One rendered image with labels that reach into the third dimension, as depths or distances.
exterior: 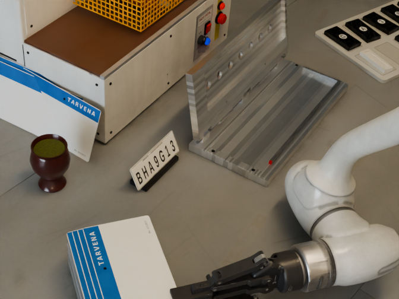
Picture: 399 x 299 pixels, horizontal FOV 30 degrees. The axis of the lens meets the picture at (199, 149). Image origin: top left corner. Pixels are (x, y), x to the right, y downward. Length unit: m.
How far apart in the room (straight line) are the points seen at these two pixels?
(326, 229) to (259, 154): 0.35
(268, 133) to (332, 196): 0.37
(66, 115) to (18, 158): 0.14
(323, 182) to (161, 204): 0.36
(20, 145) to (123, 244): 0.45
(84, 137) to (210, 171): 0.29
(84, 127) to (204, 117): 0.27
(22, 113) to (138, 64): 0.30
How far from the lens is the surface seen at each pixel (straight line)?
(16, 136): 1.77
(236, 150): 1.71
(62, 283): 1.47
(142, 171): 1.61
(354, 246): 1.39
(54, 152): 1.57
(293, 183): 1.51
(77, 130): 1.69
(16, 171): 1.69
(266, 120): 1.80
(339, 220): 1.43
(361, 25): 2.22
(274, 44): 1.94
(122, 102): 1.71
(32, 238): 1.55
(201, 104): 1.66
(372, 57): 2.10
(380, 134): 1.31
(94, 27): 1.77
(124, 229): 1.42
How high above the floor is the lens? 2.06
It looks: 42 degrees down
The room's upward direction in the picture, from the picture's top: 5 degrees clockwise
